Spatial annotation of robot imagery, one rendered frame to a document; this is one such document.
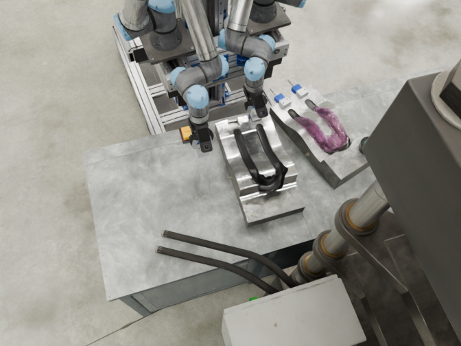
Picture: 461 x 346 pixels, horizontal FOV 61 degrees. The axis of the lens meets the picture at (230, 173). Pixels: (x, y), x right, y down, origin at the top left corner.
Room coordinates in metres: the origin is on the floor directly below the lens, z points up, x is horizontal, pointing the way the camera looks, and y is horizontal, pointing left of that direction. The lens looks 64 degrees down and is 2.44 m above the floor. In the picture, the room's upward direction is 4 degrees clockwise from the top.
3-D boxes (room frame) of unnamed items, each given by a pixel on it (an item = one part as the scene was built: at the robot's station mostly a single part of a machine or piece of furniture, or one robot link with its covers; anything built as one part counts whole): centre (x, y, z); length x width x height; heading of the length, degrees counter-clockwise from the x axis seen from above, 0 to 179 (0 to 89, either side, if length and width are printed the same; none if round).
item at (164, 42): (1.36, 0.35, 1.09); 0.15 x 0.15 x 0.10
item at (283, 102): (1.21, -0.21, 0.86); 0.13 x 0.05 x 0.05; 38
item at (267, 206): (0.83, -0.12, 0.87); 0.50 x 0.26 x 0.14; 21
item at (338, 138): (1.04, -0.42, 0.90); 0.26 x 0.18 x 0.08; 38
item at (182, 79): (0.96, 0.19, 1.25); 0.11 x 0.11 x 0.08; 37
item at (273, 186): (0.85, -0.13, 0.92); 0.35 x 0.16 x 0.09; 21
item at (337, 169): (1.04, -0.43, 0.86); 0.50 x 0.26 x 0.11; 38
